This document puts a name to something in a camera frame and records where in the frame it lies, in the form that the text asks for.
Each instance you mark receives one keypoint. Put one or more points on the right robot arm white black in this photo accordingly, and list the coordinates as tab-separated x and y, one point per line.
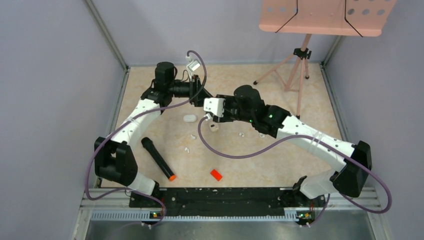
345	177

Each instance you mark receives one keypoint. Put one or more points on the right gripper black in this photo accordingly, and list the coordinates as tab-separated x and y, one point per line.
228	99

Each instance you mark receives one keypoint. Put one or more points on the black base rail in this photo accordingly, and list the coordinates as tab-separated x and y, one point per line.
226	201

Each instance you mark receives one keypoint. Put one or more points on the black marker orange cap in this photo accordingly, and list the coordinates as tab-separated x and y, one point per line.
149	146

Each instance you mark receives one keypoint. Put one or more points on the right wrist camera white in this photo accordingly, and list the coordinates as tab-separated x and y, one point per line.
213	108

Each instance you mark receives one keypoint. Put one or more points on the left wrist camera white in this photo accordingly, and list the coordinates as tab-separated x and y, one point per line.
192	64

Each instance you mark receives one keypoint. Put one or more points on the grey cable duct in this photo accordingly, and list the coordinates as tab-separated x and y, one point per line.
139	215

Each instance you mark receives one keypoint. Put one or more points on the closed white earbud case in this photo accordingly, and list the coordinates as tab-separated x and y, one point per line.
189	118

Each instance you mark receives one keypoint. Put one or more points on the beige earbud case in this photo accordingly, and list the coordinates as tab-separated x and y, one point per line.
213	127

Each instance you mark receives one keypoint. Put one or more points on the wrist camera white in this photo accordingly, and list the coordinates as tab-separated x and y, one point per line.
192	64
213	108

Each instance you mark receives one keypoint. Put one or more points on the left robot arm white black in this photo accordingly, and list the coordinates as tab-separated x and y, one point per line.
114	159

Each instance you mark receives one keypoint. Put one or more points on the pink music stand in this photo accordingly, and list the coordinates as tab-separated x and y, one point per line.
363	18

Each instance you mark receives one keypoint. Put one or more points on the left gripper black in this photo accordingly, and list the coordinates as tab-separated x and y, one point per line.
197	92

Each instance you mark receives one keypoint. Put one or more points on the small orange red block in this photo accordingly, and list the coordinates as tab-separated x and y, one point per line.
217	175

